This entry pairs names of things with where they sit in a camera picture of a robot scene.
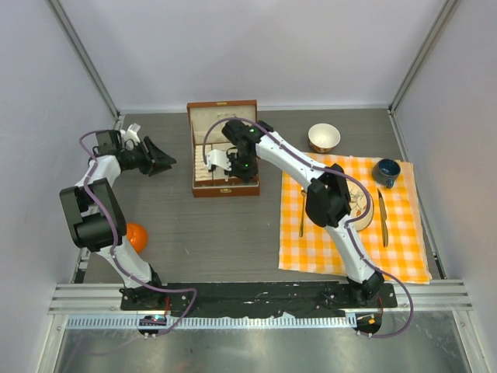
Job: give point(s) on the gold knife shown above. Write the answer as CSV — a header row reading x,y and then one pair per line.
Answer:
x,y
383,213

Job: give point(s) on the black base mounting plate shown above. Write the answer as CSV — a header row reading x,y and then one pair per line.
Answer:
x,y
254,300

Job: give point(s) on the decorated ceramic plate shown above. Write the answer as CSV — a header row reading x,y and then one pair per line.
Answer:
x,y
358,205

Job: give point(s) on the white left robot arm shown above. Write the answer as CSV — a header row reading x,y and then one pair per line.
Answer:
x,y
95,219

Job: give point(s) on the yellow checkered cloth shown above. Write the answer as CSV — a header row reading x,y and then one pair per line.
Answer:
x,y
405,256

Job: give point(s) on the white slotted cable duct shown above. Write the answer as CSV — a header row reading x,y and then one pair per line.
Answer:
x,y
152,322

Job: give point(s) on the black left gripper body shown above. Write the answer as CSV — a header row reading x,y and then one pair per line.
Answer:
x,y
140,158

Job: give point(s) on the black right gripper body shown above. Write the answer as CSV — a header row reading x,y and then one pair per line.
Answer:
x,y
245,167

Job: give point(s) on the dark blue mug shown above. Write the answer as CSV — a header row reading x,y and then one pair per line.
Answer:
x,y
386,172

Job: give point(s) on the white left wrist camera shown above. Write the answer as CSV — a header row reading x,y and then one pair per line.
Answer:
x,y
130,137

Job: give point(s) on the brown jewelry box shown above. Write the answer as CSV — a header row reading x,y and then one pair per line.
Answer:
x,y
201,117

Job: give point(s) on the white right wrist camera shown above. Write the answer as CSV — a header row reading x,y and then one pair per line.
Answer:
x,y
217,159

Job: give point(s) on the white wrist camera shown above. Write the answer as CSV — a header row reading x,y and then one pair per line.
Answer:
x,y
217,159
130,137

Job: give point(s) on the brown jewelry tray insert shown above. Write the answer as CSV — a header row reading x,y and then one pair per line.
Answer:
x,y
203,177

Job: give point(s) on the gold fork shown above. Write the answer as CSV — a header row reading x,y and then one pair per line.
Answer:
x,y
302,215

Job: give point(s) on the orange upturned bowl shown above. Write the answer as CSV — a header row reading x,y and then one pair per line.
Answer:
x,y
137,236

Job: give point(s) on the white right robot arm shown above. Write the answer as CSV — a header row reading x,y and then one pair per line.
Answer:
x,y
327,195

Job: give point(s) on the white ceramic bowl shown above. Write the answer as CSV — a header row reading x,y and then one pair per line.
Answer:
x,y
323,137

